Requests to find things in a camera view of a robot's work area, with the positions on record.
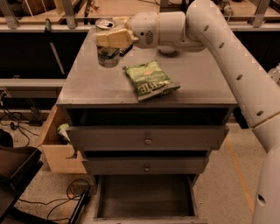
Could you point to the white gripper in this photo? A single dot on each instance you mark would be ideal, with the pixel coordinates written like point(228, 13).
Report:
point(144, 31)

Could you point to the silver green 7up can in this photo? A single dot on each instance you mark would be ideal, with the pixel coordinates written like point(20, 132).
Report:
point(107, 57)

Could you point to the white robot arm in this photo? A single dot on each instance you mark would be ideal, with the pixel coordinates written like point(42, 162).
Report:
point(255, 91)

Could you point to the white ceramic bowl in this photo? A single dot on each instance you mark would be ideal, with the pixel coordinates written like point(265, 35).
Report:
point(167, 50)

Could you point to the black snack bar wrapper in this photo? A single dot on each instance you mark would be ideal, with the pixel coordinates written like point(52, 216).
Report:
point(123, 51)

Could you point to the green kettle chips bag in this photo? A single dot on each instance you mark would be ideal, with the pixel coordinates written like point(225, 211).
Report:
point(149, 80)

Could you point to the grey metal drawer cabinet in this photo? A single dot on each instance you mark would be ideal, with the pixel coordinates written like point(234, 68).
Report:
point(97, 96)

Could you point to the top grey drawer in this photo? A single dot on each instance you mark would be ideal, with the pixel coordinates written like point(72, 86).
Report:
point(147, 138)

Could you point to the green packet in wooden box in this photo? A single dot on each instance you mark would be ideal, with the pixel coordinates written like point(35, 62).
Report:
point(62, 131)

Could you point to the light wooden box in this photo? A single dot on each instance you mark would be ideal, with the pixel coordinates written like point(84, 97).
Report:
point(59, 156)

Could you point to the middle grey drawer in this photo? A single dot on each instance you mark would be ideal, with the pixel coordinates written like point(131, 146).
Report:
point(144, 165)

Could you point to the open bottom grey drawer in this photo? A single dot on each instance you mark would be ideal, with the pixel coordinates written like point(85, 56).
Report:
point(146, 199)

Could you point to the green handled screwdriver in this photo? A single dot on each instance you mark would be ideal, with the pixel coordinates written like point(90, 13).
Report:
point(48, 25)

